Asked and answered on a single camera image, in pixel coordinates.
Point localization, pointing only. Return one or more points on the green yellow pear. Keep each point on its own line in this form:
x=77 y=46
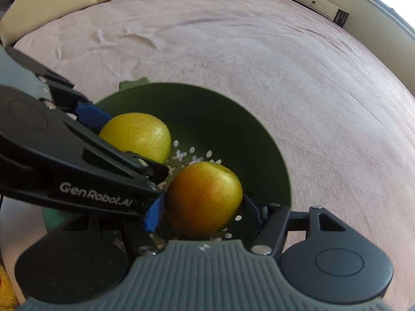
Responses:
x=139 y=133

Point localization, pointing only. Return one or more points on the green colander bowl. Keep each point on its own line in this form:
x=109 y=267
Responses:
x=206 y=126

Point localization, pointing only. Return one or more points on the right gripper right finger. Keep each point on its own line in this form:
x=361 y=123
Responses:
x=269 y=222

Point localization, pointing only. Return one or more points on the white bedside cabinet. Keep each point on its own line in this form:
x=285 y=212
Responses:
x=326 y=9

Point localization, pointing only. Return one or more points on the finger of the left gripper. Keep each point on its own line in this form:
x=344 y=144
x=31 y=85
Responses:
x=127 y=163
x=31 y=77

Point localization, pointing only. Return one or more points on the large orange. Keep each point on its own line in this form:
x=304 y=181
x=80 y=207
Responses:
x=202 y=199

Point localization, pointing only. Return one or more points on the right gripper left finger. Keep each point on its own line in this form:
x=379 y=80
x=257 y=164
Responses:
x=145 y=244

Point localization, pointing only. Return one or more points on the pink bed blanket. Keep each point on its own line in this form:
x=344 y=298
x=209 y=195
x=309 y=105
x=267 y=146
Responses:
x=342 y=121

